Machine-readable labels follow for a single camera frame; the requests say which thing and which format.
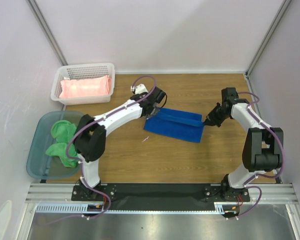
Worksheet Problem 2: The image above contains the blue towel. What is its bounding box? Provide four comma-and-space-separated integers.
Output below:
143, 108, 204, 143

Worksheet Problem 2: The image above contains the pink towel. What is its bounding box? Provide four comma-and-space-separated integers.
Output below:
59, 75, 112, 99

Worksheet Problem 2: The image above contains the white perforated plastic basket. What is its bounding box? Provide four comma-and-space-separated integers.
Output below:
50, 62, 115, 106

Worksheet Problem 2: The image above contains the green towel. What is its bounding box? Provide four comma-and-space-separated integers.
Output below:
45, 120, 78, 168

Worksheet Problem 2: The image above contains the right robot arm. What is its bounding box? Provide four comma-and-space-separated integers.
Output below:
204, 87, 284, 202

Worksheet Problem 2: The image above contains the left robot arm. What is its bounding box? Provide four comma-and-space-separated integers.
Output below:
71, 84, 168, 201

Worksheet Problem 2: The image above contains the blue translucent plastic tub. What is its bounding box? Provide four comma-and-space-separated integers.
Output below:
26, 111, 83, 180

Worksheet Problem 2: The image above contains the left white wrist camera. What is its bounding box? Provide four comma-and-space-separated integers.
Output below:
130, 84, 149, 95

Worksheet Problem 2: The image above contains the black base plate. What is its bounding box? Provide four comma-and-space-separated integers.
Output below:
71, 183, 250, 212

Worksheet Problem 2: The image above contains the right aluminium frame post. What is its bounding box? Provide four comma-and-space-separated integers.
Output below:
245, 0, 293, 77

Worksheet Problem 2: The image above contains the aluminium frame post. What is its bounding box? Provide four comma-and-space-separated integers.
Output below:
245, 0, 293, 77
25, 0, 68, 66

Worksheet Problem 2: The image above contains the left aluminium frame post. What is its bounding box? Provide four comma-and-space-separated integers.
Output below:
25, 0, 68, 66

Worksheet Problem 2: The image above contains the slotted aluminium rail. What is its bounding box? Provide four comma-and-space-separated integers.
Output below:
25, 183, 298, 216

